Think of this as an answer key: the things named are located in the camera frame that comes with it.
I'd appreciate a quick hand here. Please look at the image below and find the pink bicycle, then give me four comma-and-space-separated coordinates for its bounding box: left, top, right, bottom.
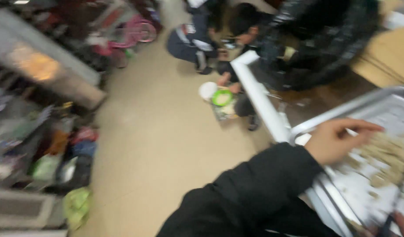
107, 14, 158, 68

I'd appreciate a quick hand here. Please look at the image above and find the white counter rail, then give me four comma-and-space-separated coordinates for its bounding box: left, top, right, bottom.
230, 50, 292, 144

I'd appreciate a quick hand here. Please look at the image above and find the green round bowl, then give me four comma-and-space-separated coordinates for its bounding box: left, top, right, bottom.
211, 90, 234, 107

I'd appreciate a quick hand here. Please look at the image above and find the white round bowl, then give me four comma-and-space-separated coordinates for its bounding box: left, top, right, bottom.
198, 82, 218, 101

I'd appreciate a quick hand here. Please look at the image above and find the cluttered goods shelf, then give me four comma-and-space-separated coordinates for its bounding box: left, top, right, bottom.
0, 0, 108, 237

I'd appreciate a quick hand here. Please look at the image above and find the heap of beige food pieces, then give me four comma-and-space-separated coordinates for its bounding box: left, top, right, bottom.
337, 131, 404, 198

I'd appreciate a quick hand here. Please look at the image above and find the silver metal tray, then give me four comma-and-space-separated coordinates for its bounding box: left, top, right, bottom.
289, 86, 404, 237

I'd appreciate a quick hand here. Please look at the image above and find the tan table top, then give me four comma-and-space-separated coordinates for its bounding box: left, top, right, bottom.
351, 26, 404, 88

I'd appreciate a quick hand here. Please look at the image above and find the yellow-green plastic bag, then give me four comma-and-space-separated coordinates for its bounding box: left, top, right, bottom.
63, 187, 93, 231

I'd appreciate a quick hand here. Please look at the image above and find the person's left hand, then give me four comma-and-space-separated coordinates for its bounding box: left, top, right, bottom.
304, 118, 385, 166

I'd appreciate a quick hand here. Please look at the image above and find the printed plastic bag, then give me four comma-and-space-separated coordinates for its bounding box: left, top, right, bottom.
210, 86, 239, 121

